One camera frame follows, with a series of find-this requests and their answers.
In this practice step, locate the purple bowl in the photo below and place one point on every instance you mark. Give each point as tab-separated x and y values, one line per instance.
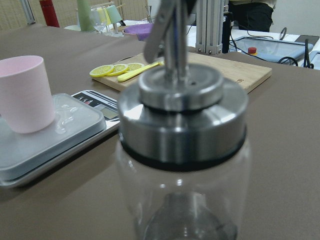
140	31

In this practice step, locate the glass sauce bottle steel cap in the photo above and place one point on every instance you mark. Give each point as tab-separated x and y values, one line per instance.
183	156

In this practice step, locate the pastel cup rack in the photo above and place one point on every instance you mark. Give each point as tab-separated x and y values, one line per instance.
111	19

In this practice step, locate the red cylinder bottle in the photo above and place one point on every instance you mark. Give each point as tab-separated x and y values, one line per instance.
49	13

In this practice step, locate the yellow plastic knife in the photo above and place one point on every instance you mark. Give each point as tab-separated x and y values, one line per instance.
129	75

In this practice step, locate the pink plastic cup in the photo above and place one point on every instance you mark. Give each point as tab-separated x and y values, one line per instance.
26	101

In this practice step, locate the person in yellow shirt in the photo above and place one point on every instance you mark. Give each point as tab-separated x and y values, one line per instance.
253	15

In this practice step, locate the lemon slice far end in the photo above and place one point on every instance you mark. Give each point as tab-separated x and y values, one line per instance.
102	70

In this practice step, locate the bamboo cutting board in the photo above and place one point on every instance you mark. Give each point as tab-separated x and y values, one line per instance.
248	76

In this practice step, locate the digital kitchen scale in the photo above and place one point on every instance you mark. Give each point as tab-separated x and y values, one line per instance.
80	119

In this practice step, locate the aluminium camera post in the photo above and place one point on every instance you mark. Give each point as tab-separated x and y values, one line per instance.
209	26

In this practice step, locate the lemon slice in row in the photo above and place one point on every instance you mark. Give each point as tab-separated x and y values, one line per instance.
134	66
119	69

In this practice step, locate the green cone vase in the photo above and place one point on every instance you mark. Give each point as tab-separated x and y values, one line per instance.
84	16

